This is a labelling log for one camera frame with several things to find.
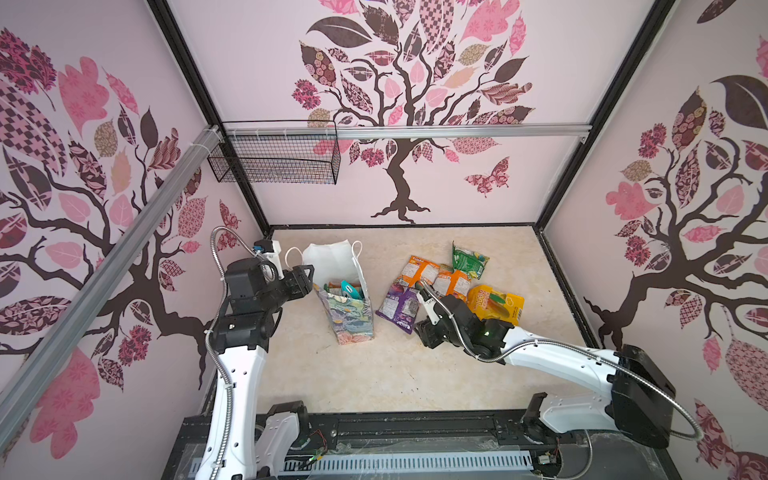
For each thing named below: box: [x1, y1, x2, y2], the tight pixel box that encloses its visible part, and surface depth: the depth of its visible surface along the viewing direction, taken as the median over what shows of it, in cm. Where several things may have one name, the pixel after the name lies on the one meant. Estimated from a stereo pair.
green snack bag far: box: [452, 240, 490, 280], surface depth 106 cm
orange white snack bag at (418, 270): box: [396, 255, 451, 295], surface depth 105 cm
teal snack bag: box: [341, 280, 363, 299], surface depth 81 cm
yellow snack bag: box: [468, 285, 525, 327], surface depth 92 cm
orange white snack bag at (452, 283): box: [433, 270, 472, 302], surface depth 101 cm
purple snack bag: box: [375, 279, 421, 335], surface depth 96 cm
